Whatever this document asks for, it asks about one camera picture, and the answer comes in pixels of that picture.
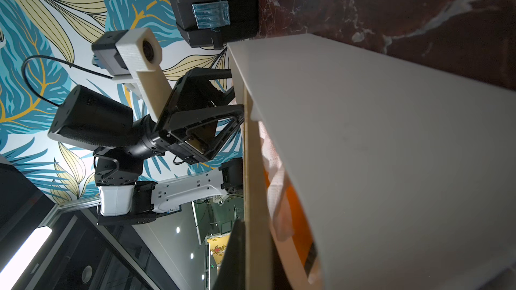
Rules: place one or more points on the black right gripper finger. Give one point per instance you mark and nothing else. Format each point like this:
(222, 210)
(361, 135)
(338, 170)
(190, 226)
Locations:
(232, 271)

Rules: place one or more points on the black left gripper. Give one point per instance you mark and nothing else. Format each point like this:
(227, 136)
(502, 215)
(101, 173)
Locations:
(196, 123)

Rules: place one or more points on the yellow wooden box lid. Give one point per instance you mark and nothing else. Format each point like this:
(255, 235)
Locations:
(259, 271)

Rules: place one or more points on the orange tissue pack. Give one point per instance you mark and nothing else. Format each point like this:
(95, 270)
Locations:
(289, 226)

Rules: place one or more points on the white plastic tissue box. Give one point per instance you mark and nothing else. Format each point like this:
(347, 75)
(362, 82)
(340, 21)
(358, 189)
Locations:
(406, 173)

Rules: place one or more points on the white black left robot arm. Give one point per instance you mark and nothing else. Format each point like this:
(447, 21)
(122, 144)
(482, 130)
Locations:
(92, 121)

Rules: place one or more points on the black plastic toolbox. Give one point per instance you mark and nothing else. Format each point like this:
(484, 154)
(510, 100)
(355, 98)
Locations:
(214, 23)

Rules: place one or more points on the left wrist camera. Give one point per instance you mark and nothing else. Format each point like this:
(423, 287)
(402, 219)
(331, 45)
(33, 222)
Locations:
(133, 58)

